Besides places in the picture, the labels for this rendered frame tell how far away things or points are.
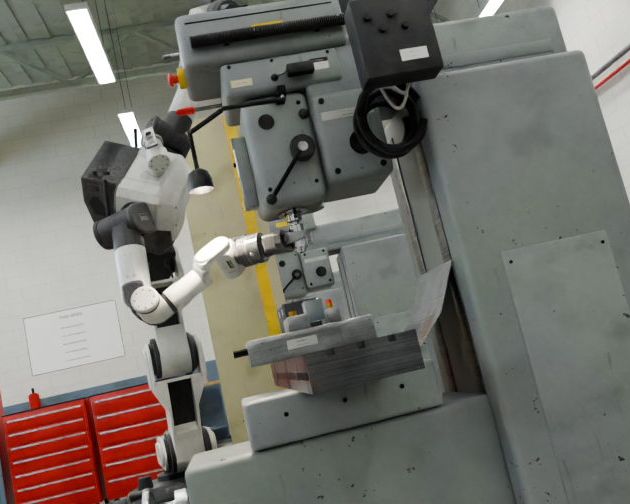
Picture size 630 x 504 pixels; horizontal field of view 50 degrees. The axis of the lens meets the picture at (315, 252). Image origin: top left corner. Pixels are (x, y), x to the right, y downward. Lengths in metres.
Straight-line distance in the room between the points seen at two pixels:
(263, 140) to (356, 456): 0.87
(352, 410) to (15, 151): 10.56
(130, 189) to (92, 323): 8.99
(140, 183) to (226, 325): 1.56
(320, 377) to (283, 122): 0.83
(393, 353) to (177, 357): 1.18
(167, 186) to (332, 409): 0.90
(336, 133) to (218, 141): 1.97
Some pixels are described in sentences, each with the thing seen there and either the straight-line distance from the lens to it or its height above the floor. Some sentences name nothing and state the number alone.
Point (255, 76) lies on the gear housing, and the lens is 1.95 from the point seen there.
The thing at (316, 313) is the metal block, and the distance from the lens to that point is 1.91.
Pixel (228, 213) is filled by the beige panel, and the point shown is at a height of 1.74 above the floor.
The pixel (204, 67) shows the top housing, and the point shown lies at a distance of 1.97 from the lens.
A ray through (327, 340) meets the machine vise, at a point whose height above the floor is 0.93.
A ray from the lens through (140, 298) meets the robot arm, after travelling 1.95.
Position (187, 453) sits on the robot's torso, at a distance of 2.52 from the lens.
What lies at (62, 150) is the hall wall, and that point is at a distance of 11.79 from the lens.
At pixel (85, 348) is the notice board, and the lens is 11.13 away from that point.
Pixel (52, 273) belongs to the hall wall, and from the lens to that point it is 11.36.
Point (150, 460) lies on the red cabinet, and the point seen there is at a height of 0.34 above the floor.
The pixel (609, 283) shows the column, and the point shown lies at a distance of 1.93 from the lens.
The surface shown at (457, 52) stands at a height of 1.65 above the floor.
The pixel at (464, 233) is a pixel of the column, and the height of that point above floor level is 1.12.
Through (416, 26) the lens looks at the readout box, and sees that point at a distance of 1.79.
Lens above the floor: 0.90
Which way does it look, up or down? 8 degrees up
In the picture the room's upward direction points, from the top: 13 degrees counter-clockwise
